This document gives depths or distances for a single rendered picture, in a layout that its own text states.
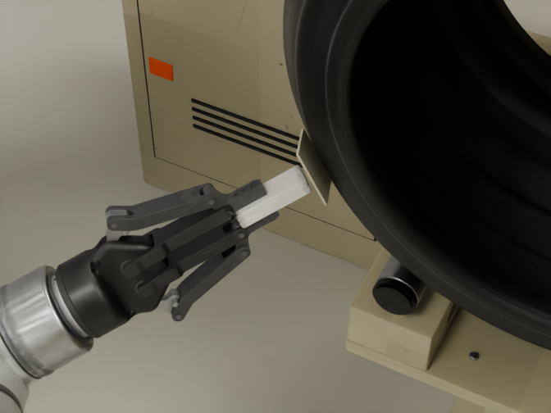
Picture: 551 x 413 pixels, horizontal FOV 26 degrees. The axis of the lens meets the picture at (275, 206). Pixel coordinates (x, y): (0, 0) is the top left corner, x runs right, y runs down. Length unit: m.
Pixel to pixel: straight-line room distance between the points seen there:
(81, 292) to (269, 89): 1.06
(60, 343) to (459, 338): 0.42
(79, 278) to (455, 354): 0.40
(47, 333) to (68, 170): 1.46
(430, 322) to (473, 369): 0.08
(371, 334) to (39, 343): 0.34
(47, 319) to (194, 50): 1.10
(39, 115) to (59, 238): 0.35
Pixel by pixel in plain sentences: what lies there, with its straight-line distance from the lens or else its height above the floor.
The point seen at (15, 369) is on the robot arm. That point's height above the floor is 0.93.
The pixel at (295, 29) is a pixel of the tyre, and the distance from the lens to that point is 0.96.
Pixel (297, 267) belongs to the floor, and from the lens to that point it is 2.30.
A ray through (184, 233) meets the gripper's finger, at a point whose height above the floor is 1.01.
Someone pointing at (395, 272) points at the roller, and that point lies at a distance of 1.14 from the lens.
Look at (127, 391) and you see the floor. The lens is 2.16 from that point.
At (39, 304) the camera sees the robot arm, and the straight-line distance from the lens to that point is 1.06.
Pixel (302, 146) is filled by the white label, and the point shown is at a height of 1.06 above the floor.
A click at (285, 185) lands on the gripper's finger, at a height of 1.04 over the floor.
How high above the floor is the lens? 1.82
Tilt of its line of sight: 49 degrees down
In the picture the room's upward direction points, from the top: straight up
